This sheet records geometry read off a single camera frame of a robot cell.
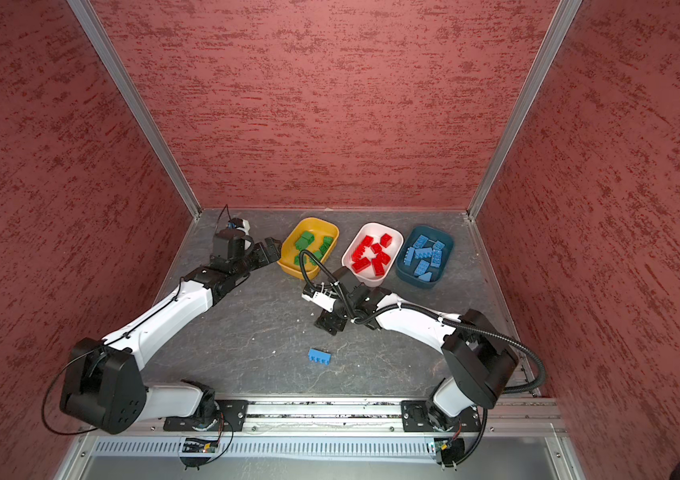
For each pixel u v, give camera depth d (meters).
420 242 1.10
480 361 0.44
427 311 0.51
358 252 1.06
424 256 1.06
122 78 0.82
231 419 0.74
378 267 1.01
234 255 0.65
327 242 1.09
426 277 0.98
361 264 1.03
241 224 0.77
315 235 1.10
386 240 1.10
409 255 1.03
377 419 0.76
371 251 1.07
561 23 0.73
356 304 0.65
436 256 1.05
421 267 1.03
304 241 1.08
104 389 0.41
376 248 1.07
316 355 0.82
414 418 0.74
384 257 1.05
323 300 0.74
